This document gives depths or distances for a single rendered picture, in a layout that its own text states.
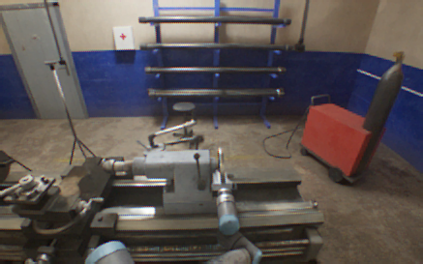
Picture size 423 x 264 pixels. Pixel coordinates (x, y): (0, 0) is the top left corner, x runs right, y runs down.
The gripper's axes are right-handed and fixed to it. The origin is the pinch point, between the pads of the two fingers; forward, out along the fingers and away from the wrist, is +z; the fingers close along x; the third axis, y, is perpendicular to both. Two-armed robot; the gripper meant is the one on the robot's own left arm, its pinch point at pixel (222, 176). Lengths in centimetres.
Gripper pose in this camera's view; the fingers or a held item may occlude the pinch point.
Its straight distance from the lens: 121.0
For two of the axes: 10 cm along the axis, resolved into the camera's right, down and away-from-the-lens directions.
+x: -10.0, 0.2, -0.5
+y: 0.1, -8.7, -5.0
